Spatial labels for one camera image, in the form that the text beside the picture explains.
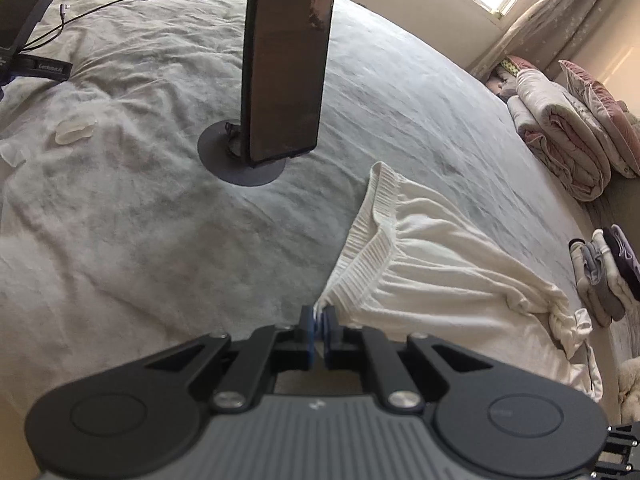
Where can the pink pillow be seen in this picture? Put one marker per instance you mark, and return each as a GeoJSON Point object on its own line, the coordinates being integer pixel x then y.
{"type": "Point", "coordinates": [600, 105]}

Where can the white pants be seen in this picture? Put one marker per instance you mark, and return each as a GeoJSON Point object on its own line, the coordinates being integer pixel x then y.
{"type": "Point", "coordinates": [425, 270]}

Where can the black folded garment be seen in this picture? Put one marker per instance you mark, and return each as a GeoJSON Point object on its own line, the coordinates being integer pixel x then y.
{"type": "Point", "coordinates": [622, 260]}

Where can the folded pink grey quilt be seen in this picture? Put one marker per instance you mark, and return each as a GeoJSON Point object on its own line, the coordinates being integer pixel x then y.
{"type": "Point", "coordinates": [560, 130]}

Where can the white folded garment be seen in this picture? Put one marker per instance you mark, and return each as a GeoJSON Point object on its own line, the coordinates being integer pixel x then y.
{"type": "Point", "coordinates": [620, 285]}

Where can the beige curtain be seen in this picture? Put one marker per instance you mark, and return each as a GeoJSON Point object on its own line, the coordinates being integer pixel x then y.
{"type": "Point", "coordinates": [560, 15]}

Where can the round grey phone stand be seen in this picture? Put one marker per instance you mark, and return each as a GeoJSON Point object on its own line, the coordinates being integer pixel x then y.
{"type": "Point", "coordinates": [220, 160]}

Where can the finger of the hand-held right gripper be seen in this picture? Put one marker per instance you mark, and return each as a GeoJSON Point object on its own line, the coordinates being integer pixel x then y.
{"type": "Point", "coordinates": [625, 450]}

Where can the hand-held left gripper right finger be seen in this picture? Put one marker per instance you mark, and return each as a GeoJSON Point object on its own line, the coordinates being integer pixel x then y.
{"type": "Point", "coordinates": [327, 340]}

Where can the lilac folded garment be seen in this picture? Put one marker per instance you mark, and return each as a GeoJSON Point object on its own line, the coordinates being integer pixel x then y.
{"type": "Point", "coordinates": [631, 245]}

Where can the black device with stand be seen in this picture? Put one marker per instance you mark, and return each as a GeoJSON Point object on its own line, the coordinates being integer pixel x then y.
{"type": "Point", "coordinates": [20, 15]}

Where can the beige folded garment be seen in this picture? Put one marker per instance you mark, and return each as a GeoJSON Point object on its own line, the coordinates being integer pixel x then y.
{"type": "Point", "coordinates": [587, 290]}

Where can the black smartphone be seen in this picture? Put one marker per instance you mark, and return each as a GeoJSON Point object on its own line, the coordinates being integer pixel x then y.
{"type": "Point", "coordinates": [285, 60]}

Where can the grey folded sweater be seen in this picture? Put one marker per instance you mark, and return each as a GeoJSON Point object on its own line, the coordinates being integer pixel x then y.
{"type": "Point", "coordinates": [602, 280]}

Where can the grey bed blanket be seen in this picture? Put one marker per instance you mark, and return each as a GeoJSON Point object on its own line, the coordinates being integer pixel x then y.
{"type": "Point", "coordinates": [125, 235]}

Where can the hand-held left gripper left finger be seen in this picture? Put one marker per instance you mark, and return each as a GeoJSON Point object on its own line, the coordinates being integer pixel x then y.
{"type": "Point", "coordinates": [311, 340]}

